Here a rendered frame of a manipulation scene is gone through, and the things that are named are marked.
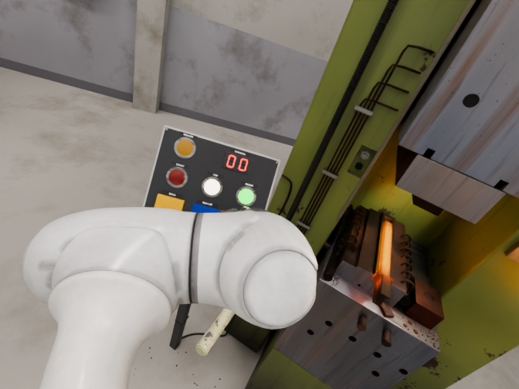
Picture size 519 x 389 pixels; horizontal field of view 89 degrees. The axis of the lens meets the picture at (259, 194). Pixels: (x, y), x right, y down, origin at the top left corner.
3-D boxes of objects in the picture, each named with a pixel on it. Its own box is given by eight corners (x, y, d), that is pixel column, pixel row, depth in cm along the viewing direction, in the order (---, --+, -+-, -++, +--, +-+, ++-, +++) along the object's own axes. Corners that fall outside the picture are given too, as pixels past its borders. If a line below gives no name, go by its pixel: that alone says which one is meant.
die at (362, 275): (391, 307, 83) (408, 291, 78) (333, 272, 87) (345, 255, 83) (394, 238, 117) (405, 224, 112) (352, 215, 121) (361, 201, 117)
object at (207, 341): (205, 360, 84) (208, 353, 81) (192, 350, 85) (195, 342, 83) (263, 273, 120) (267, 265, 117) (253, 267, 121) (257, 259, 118)
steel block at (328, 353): (361, 409, 98) (441, 353, 74) (273, 346, 107) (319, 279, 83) (374, 301, 144) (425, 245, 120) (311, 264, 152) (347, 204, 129)
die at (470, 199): (475, 224, 64) (507, 193, 59) (395, 186, 68) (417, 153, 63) (449, 170, 98) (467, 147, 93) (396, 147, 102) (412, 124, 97)
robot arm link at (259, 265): (296, 207, 38) (202, 204, 36) (344, 231, 22) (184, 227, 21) (292, 280, 39) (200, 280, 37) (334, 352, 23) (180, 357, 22)
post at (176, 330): (174, 350, 138) (219, 181, 80) (168, 346, 139) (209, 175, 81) (180, 343, 141) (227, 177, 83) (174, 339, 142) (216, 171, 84)
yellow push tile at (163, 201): (177, 226, 74) (184, 200, 73) (150, 220, 73) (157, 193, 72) (178, 225, 76) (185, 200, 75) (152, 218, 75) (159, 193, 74)
